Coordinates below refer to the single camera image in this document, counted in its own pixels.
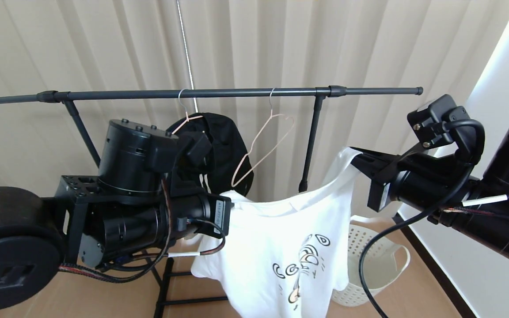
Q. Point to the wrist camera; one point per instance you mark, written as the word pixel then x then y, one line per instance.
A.
pixel 197 150
pixel 431 119

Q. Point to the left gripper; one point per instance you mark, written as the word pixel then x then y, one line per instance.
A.
pixel 139 229

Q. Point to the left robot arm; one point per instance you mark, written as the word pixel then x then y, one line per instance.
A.
pixel 11 247

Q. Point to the black clothes rack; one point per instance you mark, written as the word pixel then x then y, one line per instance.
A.
pixel 237 93

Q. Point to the black shorts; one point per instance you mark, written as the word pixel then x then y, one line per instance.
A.
pixel 228 145

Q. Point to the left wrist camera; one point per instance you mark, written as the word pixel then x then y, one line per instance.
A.
pixel 197 150

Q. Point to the white laundry basket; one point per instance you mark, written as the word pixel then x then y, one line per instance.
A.
pixel 387 269

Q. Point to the white printed T-shirt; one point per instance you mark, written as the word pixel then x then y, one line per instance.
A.
pixel 263 238

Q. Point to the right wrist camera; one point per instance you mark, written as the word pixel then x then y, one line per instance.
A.
pixel 431 119

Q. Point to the pink clothes hanger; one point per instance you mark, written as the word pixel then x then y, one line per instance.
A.
pixel 272 115
pixel 187 118

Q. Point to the beige curtain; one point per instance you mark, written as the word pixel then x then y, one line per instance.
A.
pixel 347 44

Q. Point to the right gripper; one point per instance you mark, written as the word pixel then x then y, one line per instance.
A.
pixel 418 185

